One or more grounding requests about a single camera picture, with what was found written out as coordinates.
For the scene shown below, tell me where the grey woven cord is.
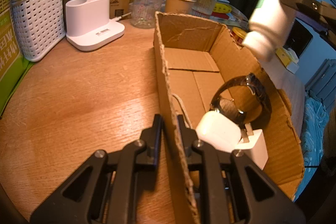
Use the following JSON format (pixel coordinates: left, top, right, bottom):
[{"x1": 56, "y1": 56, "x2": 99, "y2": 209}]
[{"x1": 171, "y1": 93, "x2": 194, "y2": 130}]

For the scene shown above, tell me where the brown cardboard box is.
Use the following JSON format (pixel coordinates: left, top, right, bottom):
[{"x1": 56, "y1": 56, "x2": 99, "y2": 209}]
[{"x1": 154, "y1": 12, "x2": 304, "y2": 223}]

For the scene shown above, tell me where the white wall charger plug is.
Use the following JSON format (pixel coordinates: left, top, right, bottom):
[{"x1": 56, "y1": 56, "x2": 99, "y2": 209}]
[{"x1": 235, "y1": 123, "x2": 268, "y2": 170}]

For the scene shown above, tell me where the white plastic pill bottle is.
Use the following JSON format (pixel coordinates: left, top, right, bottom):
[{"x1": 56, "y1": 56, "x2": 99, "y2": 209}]
[{"x1": 242, "y1": 0, "x2": 296, "y2": 61}]

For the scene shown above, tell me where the yellow tissue box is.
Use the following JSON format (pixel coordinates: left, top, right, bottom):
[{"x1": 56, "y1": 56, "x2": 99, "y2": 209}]
[{"x1": 276, "y1": 48, "x2": 299, "y2": 74}]

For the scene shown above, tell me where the brown leather wristwatch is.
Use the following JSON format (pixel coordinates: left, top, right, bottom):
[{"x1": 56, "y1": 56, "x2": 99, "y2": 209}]
[{"x1": 210, "y1": 73, "x2": 272, "y2": 129}]

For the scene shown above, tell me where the white earbuds case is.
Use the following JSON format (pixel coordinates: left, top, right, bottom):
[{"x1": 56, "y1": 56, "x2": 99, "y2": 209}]
[{"x1": 195, "y1": 111, "x2": 242, "y2": 153}]

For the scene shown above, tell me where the white woven plastic basket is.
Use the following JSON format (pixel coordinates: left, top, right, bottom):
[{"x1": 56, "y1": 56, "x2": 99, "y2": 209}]
[{"x1": 11, "y1": 0, "x2": 66, "y2": 62}]

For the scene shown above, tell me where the yellow lidded small jar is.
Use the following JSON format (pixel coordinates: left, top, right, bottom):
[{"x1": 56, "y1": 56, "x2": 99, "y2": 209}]
[{"x1": 231, "y1": 27, "x2": 247, "y2": 45}]

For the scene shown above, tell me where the white desk lamp base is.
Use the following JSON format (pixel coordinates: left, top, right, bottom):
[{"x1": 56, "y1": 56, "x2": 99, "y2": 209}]
[{"x1": 65, "y1": 0, "x2": 125, "y2": 52}]

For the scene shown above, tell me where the patterned clear drinking glass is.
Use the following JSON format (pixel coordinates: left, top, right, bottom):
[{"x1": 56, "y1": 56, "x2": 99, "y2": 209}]
[{"x1": 131, "y1": 0, "x2": 163, "y2": 29}]

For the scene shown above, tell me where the green printed carton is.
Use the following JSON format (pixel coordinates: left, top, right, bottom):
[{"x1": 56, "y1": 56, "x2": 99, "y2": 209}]
[{"x1": 0, "y1": 8, "x2": 33, "y2": 116}]

